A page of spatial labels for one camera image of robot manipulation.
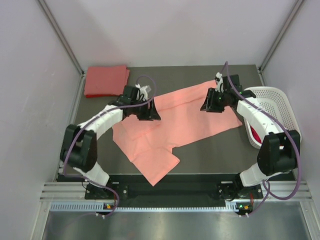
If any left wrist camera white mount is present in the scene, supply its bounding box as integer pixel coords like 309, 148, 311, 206
135, 84, 152, 101

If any aluminium rail with cable duct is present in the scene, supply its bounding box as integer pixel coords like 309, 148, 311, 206
39, 181, 315, 213

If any folded red t shirt stack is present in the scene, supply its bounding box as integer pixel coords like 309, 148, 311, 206
84, 65, 130, 98

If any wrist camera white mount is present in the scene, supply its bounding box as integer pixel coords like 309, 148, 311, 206
214, 72, 224, 93
135, 84, 152, 101

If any salmon pink t shirt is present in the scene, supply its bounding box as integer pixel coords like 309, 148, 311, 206
112, 80, 242, 186

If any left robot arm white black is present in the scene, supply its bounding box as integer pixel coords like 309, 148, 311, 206
59, 84, 161, 199

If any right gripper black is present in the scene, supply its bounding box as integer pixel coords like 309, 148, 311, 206
201, 88, 230, 113

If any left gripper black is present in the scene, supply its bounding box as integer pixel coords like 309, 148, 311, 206
130, 98, 160, 121

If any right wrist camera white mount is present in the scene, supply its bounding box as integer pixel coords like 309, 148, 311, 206
214, 72, 224, 93

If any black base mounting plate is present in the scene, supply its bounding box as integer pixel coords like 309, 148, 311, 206
83, 173, 263, 208

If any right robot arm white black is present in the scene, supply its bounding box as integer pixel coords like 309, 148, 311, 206
200, 72, 301, 198

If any white perforated laundry basket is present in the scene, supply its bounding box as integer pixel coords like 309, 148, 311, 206
236, 86, 301, 149

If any crimson t shirt in basket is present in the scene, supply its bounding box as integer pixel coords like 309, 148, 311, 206
250, 126, 262, 144

